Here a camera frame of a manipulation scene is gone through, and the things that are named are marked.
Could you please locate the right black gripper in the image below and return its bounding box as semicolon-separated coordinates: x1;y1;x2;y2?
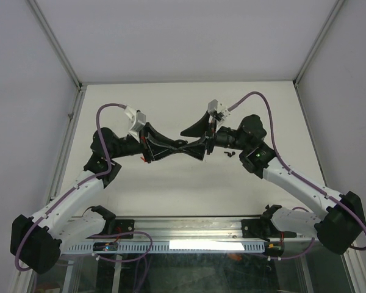
177;110;249;161

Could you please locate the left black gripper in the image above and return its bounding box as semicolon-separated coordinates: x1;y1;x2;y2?
110;123;179;164

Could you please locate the black earbud charging case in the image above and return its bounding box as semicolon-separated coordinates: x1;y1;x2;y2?
173;139;188;148

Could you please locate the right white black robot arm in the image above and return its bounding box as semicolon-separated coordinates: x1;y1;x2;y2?
181;113;366;255

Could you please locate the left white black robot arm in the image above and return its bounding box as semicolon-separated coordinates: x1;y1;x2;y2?
10;123;188;274

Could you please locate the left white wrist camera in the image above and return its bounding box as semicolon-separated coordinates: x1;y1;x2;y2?
124;106;146;142

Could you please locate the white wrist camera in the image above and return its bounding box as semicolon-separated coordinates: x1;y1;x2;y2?
207;99;231;125
124;106;146;142

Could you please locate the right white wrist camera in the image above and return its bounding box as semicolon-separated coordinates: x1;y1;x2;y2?
207;99;231;125

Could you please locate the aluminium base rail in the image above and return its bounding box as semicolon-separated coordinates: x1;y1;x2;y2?
116;215;259;241

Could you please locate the left aluminium frame post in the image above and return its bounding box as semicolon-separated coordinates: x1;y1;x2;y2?
27;0;86;92

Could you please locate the aluminium frame post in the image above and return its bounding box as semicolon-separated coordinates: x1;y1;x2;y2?
294;0;347;88
27;0;86;92

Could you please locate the white slotted cable duct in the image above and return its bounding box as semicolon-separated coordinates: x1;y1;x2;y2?
64;240;265;255

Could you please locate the right aluminium frame post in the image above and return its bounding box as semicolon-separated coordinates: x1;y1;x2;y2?
294;0;347;88

